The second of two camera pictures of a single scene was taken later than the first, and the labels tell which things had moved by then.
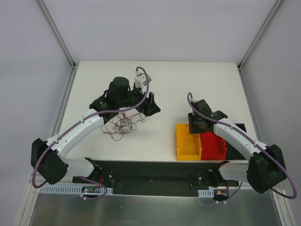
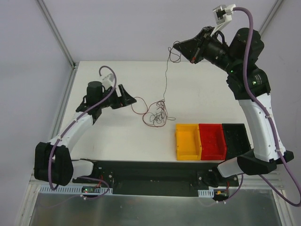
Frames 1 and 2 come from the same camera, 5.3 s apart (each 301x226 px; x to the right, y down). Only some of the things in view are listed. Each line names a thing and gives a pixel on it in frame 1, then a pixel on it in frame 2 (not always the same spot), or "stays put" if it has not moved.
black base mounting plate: x=152 y=177 stays put
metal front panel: x=242 y=208 stays put
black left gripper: x=147 y=105 -> x=119 y=96
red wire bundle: x=122 y=124 -> x=156 y=115
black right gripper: x=192 y=127 -> x=200 y=46
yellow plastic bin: x=188 y=145 stays put
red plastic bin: x=213 y=147 stays put
